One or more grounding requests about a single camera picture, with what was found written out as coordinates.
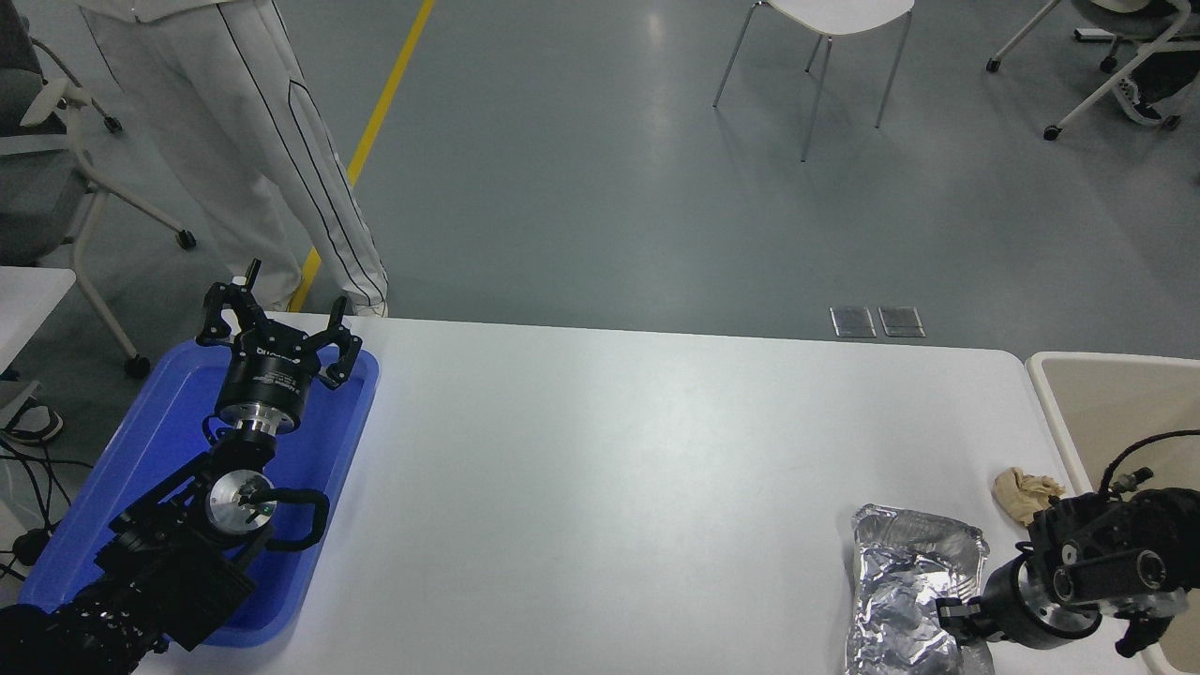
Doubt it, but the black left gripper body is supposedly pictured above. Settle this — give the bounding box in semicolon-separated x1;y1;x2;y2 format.
216;328;325;418

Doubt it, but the small white table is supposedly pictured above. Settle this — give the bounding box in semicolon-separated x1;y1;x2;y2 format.
0;266;77;376

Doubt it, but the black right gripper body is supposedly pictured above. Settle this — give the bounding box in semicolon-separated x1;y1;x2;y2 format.
979;554;1047;651

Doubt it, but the large pale bin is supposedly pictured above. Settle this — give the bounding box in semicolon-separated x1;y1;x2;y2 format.
1026;352;1200;675

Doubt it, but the white chair with metal legs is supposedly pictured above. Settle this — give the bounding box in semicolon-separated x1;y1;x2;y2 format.
712;0;916;163

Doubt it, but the white-framed office chair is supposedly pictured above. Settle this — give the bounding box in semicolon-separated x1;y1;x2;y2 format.
985;0;1193;143

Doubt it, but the black and white shoe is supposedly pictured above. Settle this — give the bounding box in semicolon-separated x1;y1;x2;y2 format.
0;398;65;447

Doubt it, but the crumpled tan paper ball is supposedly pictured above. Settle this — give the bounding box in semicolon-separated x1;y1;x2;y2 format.
993;467;1068;529

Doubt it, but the blue plastic tray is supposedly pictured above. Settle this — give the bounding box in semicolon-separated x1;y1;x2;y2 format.
18;338;382;650

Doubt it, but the seated person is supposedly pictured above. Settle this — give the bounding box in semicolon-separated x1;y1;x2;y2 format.
1087;0;1200;128

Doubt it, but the standing person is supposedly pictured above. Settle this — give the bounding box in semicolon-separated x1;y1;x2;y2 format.
73;0;391;319

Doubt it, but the grey office chair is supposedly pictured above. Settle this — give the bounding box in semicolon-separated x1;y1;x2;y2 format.
0;0;199;382

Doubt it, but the black floor cable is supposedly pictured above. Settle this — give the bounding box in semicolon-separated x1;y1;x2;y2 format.
0;439;74;584

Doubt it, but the foil tray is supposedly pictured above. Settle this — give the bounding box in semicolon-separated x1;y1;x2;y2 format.
843;502;997;675

